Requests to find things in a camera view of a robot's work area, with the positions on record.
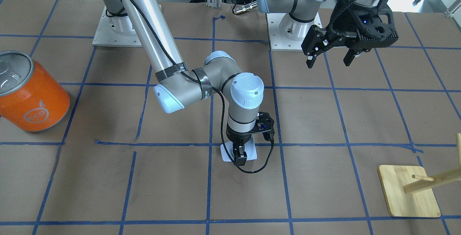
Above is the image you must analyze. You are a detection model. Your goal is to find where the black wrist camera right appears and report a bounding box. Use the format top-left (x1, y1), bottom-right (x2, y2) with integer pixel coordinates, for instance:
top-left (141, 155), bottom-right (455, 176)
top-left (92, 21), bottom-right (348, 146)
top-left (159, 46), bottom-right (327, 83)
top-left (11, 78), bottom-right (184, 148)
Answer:
top-left (256, 112), bottom-right (275, 141)

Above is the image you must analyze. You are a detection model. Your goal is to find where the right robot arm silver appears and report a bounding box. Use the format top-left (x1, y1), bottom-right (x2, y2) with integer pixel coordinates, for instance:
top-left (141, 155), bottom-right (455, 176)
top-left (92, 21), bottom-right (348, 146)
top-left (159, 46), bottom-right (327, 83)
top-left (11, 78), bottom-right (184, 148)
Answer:
top-left (103, 0), bottom-right (272, 167)

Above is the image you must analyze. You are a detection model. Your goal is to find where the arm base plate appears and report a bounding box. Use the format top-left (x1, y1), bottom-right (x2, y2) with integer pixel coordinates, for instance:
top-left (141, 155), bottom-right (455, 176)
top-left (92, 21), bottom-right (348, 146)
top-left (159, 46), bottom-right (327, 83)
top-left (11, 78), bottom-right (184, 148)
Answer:
top-left (267, 13), bottom-right (322, 52)
top-left (92, 7), bottom-right (142, 48)

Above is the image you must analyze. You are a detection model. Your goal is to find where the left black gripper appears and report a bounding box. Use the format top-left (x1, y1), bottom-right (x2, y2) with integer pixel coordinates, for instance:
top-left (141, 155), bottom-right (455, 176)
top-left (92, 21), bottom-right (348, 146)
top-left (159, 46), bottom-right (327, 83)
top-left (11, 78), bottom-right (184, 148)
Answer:
top-left (301, 0), bottom-right (388, 69)

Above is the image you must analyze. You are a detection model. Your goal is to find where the light blue cup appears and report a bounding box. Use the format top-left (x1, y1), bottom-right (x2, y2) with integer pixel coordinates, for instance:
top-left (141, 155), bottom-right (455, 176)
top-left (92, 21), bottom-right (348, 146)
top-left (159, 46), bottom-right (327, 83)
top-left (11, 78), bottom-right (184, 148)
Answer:
top-left (220, 137), bottom-right (257, 162)

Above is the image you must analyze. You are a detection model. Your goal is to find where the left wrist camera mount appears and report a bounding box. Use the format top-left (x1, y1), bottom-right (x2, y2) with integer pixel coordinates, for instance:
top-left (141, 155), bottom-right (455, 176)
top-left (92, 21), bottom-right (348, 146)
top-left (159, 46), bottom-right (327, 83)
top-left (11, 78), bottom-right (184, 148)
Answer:
top-left (353, 4), bottom-right (399, 49)

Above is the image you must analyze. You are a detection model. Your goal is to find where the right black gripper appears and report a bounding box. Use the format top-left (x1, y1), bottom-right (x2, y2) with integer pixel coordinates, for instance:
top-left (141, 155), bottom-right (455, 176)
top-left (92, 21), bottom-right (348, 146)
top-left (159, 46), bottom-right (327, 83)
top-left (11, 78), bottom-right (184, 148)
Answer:
top-left (226, 122), bottom-right (255, 167)

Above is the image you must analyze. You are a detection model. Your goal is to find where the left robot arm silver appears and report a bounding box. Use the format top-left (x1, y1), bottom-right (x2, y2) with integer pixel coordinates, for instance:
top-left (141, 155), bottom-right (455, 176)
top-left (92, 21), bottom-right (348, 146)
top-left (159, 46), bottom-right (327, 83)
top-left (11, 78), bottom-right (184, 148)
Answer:
top-left (256, 0), bottom-right (399, 69)

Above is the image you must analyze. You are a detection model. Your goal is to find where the wooden cup stand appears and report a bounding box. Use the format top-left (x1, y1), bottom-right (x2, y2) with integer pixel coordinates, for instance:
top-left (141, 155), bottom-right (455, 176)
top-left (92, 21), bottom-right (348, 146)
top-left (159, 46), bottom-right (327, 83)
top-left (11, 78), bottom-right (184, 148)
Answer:
top-left (377, 133), bottom-right (461, 217)

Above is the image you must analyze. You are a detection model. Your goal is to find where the large orange can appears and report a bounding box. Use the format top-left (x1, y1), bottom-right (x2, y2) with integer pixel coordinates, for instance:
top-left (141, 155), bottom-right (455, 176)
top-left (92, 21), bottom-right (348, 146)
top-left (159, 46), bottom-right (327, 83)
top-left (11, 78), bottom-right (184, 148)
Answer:
top-left (0, 51), bottom-right (70, 132)

